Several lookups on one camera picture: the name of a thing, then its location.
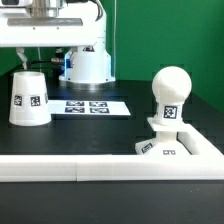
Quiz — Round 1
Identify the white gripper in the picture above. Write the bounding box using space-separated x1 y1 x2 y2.
0 5 106 69

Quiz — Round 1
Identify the white lamp hood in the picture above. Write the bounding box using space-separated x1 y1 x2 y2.
9 71 51 126

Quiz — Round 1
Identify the white lamp bulb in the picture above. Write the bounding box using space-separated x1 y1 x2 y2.
152 66 192 126

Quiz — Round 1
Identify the white lamp base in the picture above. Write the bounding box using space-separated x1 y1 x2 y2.
135 117 190 156

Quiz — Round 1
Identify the white marker sheet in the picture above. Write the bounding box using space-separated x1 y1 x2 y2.
49 100 130 116

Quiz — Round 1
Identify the white L-shaped corner fence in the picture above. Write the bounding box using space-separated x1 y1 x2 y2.
0 124 224 182

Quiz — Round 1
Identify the black cable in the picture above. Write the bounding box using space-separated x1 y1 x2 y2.
27 58 68 68

